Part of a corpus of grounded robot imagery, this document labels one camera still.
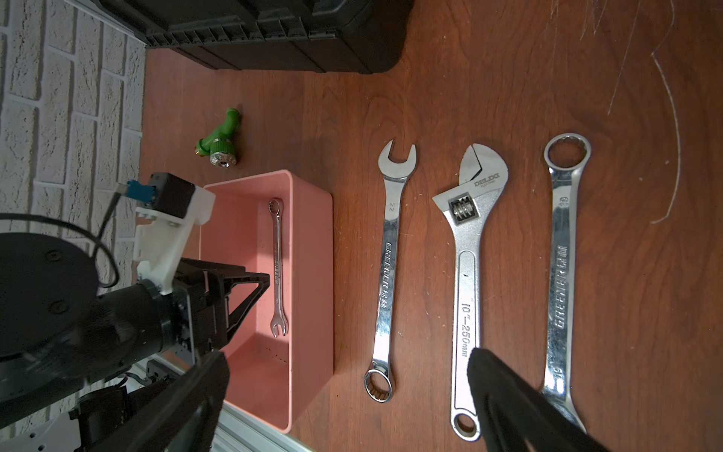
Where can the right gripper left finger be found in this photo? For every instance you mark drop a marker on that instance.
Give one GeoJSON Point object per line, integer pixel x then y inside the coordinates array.
{"type": "Point", "coordinates": [184, 417]}

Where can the aluminium front rail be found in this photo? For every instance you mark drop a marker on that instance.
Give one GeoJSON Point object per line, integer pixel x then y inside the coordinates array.
{"type": "Point", "coordinates": [235, 431]}

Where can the large combination wrench 22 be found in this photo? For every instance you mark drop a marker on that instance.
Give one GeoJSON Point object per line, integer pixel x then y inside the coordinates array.
{"type": "Point", "coordinates": [378, 379]}

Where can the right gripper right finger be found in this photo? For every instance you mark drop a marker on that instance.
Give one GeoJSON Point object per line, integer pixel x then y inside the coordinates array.
{"type": "Point", "coordinates": [515, 417]}

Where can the small combination wrench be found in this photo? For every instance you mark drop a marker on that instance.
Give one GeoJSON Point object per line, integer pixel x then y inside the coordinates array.
{"type": "Point", "coordinates": [279, 322]}

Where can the adjustable wrench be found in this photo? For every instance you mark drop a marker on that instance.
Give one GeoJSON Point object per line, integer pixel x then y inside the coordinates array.
{"type": "Point", "coordinates": [482, 178]}

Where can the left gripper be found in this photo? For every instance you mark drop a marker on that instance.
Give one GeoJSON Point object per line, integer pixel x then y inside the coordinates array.
{"type": "Point", "coordinates": [200, 298]}

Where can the green hose nozzle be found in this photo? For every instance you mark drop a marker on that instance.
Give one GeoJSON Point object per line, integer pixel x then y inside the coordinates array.
{"type": "Point", "coordinates": [218, 145]}

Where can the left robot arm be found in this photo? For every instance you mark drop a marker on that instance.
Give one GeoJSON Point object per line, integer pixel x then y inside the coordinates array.
{"type": "Point", "coordinates": [59, 333]}

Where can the pink plastic storage box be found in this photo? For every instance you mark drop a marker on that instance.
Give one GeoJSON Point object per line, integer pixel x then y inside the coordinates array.
{"type": "Point", "coordinates": [274, 379]}

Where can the large combination wrench 19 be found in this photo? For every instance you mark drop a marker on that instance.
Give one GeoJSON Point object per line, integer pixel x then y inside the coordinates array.
{"type": "Point", "coordinates": [560, 324]}

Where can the black plastic toolbox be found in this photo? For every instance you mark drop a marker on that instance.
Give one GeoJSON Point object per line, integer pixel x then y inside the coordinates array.
{"type": "Point", "coordinates": [363, 36]}

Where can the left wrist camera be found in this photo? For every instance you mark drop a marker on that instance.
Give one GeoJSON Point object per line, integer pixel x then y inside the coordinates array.
{"type": "Point", "coordinates": [172, 206]}

